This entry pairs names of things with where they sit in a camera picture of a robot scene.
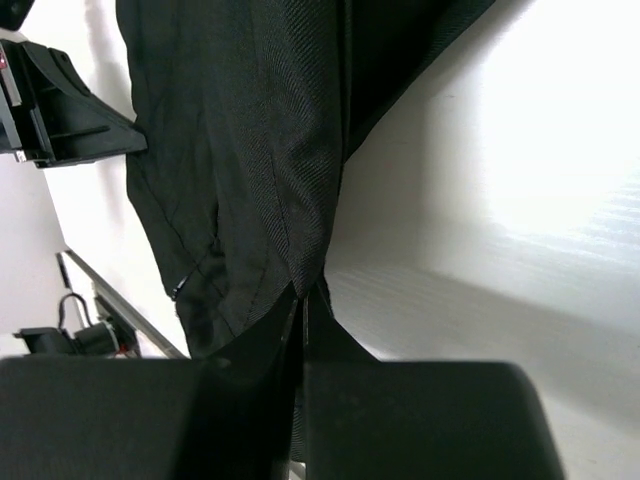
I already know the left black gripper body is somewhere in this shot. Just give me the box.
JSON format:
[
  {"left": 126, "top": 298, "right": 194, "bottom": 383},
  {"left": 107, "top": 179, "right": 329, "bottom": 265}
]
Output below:
[{"left": 0, "top": 0, "right": 39, "bottom": 156}]

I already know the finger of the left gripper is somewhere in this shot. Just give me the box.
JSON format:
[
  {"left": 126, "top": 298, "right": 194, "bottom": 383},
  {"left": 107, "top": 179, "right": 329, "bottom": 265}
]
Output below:
[{"left": 21, "top": 42, "right": 147, "bottom": 168}]

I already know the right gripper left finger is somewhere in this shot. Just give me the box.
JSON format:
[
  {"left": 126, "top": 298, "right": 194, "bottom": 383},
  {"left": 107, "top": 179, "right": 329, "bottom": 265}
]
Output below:
[{"left": 1, "top": 296, "right": 298, "bottom": 479}]

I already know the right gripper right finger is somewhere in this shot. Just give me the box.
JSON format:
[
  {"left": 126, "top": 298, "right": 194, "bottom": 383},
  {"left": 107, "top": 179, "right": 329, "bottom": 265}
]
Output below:
[{"left": 303, "top": 286, "right": 565, "bottom": 479}]

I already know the black pleated skirt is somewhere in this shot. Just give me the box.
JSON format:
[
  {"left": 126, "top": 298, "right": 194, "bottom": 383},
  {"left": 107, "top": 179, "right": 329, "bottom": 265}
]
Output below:
[{"left": 116, "top": 1, "right": 490, "bottom": 359}]

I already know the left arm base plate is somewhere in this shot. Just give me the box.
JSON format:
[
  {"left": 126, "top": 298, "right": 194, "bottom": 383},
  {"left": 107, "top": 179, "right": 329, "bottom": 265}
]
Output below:
[{"left": 13, "top": 292, "right": 141, "bottom": 358}]

